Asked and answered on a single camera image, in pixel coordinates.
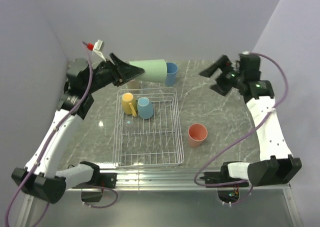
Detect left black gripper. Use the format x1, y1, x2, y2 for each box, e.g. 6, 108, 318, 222
85, 52, 145, 94

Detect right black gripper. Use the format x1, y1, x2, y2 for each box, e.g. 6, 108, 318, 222
198, 55, 244, 97

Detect yellow ceramic mug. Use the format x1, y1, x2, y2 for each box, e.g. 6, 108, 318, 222
121, 92, 138, 117

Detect green plastic tumbler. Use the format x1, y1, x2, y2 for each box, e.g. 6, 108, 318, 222
129, 59, 167, 83

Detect light blue ceramic mug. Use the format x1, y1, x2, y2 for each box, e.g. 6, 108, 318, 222
137, 97, 154, 120

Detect clear faceted drinking glass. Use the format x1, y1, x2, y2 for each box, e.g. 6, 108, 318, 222
122, 117, 137, 135

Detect salmon pink plastic tumbler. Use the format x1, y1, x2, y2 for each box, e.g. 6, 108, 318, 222
188, 123, 208, 148

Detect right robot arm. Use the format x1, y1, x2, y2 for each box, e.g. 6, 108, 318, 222
199, 52, 302, 188

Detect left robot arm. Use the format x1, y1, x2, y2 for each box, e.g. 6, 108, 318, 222
11, 53, 145, 204

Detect beige plastic tumbler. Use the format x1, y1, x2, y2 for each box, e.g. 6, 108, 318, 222
126, 79, 141, 89

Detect blue plastic tumbler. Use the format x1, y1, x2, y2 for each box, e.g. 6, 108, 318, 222
164, 62, 178, 87

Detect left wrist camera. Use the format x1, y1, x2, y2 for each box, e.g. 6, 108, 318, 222
85, 39, 106, 61

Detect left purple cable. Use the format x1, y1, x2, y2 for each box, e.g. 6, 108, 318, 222
4, 41, 119, 227

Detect white wire dish rack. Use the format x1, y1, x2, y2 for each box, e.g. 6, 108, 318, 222
112, 87, 185, 169

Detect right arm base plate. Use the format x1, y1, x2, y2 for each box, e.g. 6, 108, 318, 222
200, 171, 249, 188

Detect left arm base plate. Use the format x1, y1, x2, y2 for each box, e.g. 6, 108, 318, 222
74, 172, 118, 189

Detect aluminium mounting rail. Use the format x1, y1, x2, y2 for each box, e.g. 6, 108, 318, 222
27, 169, 292, 192

